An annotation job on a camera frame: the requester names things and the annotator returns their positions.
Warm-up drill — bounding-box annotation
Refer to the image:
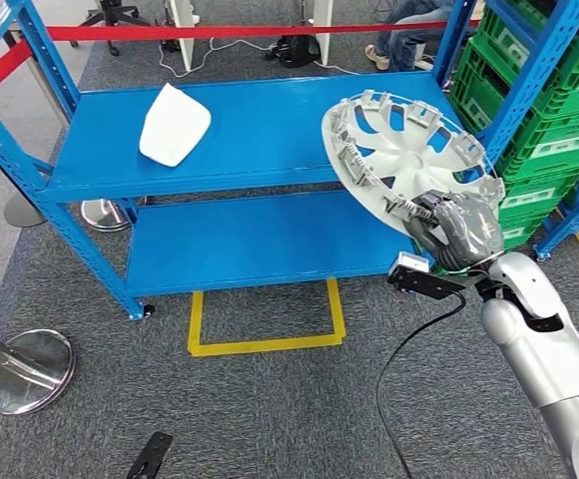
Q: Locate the black bag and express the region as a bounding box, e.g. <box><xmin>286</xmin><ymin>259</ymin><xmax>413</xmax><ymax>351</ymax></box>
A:
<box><xmin>264</xmin><ymin>34</ymin><xmax>322</xmax><ymax>70</ymax></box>

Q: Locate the black office chair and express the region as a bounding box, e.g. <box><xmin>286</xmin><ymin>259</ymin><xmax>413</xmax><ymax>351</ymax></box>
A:
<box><xmin>70</xmin><ymin>0</ymin><xmax>151</xmax><ymax>58</ymax></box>

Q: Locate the person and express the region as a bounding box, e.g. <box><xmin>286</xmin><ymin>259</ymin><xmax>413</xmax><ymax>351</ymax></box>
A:
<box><xmin>364</xmin><ymin>0</ymin><xmax>456</xmax><ymax>73</ymax></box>

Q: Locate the white desk leg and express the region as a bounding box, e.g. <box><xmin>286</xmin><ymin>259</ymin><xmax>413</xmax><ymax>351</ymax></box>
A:
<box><xmin>168</xmin><ymin>0</ymin><xmax>196</xmax><ymax>73</ymax></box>
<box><xmin>313</xmin><ymin>0</ymin><xmax>335</xmax><ymax>68</ymax></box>

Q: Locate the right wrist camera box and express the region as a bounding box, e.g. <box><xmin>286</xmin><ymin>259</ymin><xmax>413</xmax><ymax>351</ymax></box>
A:
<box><xmin>387</xmin><ymin>250</ymin><xmax>490</xmax><ymax>302</ymax></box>

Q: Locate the yellow floor tape outline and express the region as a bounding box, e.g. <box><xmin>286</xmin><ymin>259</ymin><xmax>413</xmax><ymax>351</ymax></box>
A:
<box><xmin>186</xmin><ymin>277</ymin><xmax>347</xmax><ymax>359</ymax></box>

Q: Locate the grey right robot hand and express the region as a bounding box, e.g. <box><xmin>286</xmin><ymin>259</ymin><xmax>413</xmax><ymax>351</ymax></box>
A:
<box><xmin>403</xmin><ymin>192</ymin><xmax>505</xmax><ymax>273</ymax></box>

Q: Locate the black stanchion post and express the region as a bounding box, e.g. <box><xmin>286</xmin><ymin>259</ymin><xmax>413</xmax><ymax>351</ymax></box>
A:
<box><xmin>3</xmin><ymin>190</ymin><xmax>47</xmax><ymax>230</ymax></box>

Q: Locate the black cable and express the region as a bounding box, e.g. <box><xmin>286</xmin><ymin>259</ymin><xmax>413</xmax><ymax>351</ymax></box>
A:
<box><xmin>375</xmin><ymin>290</ymin><xmax>468</xmax><ymax>479</ymax></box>

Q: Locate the grey wheel hubcap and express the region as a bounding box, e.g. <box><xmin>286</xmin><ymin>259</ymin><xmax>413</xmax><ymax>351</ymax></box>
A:
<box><xmin>320</xmin><ymin>89</ymin><xmax>506</xmax><ymax>240</ymax></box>

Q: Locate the white plastic cover part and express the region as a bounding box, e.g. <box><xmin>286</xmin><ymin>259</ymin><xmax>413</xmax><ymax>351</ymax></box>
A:
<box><xmin>138</xmin><ymin>82</ymin><xmax>212</xmax><ymax>169</ymax></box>

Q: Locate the white cable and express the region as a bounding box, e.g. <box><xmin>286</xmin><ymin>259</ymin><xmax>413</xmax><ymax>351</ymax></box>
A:
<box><xmin>157</xmin><ymin>36</ymin><xmax>281</xmax><ymax>79</ymax></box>

